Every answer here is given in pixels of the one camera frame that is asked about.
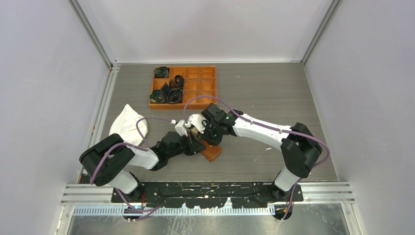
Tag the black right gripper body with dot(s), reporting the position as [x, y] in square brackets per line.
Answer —
[212, 134]

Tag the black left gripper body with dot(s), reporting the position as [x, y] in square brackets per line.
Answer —
[186, 144]

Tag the brown leather card holder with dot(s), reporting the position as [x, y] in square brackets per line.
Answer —
[211, 152]

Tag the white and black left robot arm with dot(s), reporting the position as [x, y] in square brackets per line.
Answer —
[105, 162]

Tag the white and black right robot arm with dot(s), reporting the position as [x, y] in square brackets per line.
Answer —
[300, 149]

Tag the orange wooden compartment box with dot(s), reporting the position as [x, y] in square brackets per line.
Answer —
[200, 85]

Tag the white cloth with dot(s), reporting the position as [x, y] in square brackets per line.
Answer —
[125, 126]

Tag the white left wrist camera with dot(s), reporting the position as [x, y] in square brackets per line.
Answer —
[182, 127]

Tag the aluminium frame rail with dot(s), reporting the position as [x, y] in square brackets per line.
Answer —
[105, 201]

